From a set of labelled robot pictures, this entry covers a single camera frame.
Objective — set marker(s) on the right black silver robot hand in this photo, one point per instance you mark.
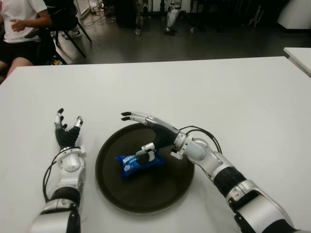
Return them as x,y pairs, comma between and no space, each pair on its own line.
166,136

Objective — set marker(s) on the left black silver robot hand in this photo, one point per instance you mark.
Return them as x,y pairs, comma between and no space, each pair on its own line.
66,137

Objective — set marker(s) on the blue Oreo packet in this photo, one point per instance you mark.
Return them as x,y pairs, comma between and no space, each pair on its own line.
128,165

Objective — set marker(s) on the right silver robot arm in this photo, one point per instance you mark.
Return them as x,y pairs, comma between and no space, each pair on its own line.
218,165

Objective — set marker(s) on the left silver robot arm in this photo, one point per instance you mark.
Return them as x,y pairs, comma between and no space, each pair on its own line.
70,165

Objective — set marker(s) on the round dark brown tray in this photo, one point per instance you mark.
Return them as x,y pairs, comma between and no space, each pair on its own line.
145,194

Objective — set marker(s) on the white sneaker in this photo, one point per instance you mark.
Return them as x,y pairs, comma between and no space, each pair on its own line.
73,34

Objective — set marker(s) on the black wheeled stand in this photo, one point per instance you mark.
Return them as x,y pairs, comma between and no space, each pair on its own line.
137,31

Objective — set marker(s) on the white humanoid robot legs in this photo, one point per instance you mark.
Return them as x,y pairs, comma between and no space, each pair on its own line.
171,17

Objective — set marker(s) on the black chair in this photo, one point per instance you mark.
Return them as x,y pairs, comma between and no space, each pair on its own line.
63,14

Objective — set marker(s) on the black cabinet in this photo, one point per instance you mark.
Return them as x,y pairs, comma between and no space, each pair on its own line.
125,12

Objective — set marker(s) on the seated person in white shirt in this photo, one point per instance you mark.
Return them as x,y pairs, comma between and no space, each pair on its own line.
19,14

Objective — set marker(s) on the white side table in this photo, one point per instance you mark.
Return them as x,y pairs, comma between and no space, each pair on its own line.
300,59

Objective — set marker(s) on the white curved panel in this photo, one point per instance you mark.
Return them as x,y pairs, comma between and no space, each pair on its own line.
296,14

